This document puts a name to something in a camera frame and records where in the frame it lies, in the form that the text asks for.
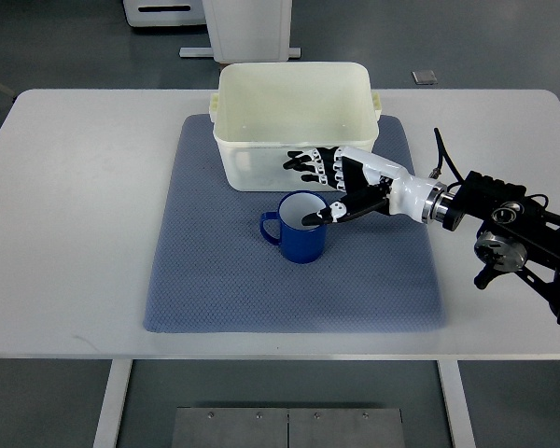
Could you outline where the left white table leg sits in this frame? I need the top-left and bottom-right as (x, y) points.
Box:
(92, 359), (133, 448)

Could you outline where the blue mug white inside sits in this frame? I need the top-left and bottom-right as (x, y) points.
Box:
(259, 190), (327, 264)

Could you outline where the white plastic box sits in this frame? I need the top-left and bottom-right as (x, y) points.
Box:
(209, 62), (382, 191)

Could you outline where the blue textured mat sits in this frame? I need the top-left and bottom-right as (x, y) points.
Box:
(144, 115), (445, 333)

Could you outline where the small grey floor plate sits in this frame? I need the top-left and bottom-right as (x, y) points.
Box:
(412, 70), (438, 85)

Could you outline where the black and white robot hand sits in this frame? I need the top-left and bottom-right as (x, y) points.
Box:
(283, 147), (445, 225)

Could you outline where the white cabinet with slot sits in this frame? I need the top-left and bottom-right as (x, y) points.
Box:
(122, 0), (205, 28)

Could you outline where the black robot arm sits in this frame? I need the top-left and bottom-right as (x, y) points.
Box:
(428, 129), (560, 325)

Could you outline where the white table leg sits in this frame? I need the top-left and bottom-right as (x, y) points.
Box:
(92, 359), (133, 448)
(437, 360), (476, 448)

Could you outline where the right white table leg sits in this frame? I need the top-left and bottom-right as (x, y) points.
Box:
(437, 360), (476, 448)

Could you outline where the white pedestal stand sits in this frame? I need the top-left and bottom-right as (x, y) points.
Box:
(179, 0), (301, 64)

